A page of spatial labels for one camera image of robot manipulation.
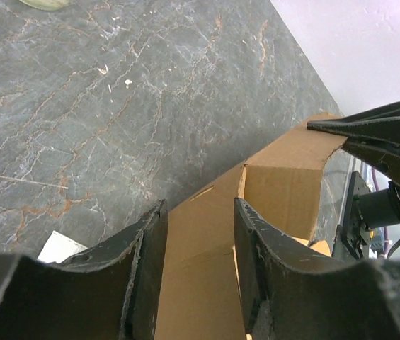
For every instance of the small white packet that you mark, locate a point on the small white packet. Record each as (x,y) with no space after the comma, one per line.
(58,248)

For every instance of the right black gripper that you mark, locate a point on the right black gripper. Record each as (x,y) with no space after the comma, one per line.
(367,215)

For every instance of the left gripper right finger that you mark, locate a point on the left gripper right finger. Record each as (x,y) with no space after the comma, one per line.
(294,292)

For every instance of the brown cardboard box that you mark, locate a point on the brown cardboard box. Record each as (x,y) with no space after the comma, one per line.
(212,287)

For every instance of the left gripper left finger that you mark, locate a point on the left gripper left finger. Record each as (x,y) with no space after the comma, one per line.
(108,291)

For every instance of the clear glass bottle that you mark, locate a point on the clear glass bottle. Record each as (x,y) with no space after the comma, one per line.
(46,5)

